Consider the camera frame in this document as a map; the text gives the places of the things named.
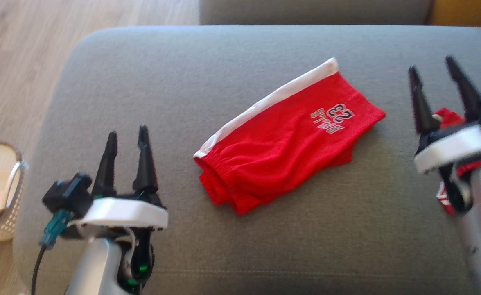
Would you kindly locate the red white basketball jersey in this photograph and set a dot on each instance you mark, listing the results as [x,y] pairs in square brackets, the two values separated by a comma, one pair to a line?
[451,116]

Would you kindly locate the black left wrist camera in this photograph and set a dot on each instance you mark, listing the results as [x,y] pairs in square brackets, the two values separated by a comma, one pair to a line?
[66,196]

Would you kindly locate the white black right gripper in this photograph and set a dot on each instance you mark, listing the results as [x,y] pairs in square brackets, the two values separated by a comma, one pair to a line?
[453,149]

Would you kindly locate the grey sofa seat cushion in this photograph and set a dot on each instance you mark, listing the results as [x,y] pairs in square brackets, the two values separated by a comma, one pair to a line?
[224,246]

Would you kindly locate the yellow sofa cushion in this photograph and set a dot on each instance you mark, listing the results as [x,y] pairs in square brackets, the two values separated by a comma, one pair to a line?
[469,12]

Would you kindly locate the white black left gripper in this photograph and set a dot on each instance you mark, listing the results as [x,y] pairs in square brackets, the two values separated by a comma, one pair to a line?
[121,213]

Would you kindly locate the red shorts with white stripe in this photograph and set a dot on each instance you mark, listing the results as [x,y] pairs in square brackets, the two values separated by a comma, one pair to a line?
[285,151]

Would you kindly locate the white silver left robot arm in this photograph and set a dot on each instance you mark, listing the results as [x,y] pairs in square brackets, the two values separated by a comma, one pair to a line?
[97,270]

